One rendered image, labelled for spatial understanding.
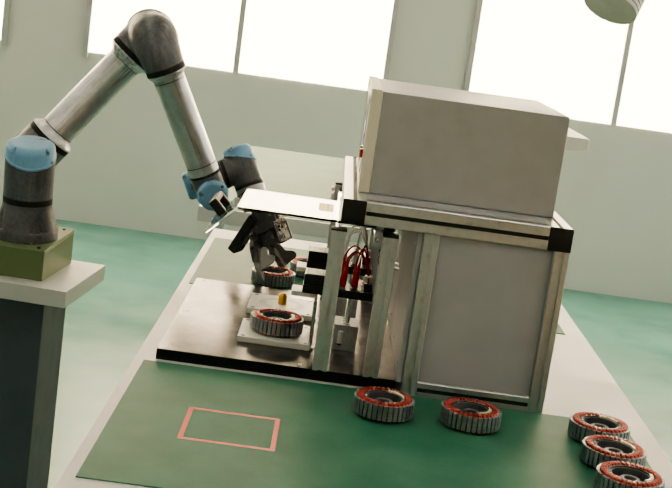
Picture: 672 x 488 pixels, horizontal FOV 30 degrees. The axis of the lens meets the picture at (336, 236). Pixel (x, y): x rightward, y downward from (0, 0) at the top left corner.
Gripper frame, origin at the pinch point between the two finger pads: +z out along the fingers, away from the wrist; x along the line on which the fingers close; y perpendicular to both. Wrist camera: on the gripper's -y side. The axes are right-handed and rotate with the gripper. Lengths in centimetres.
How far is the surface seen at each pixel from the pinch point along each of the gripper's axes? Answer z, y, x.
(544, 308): 25, 81, -48
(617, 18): -40, 86, 87
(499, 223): 6, 80, -53
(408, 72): -100, -97, 396
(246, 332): 10, 22, -56
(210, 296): -0.3, 1.2, -32.8
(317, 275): 4, 38, -50
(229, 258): -10.3, -19.9, 15.4
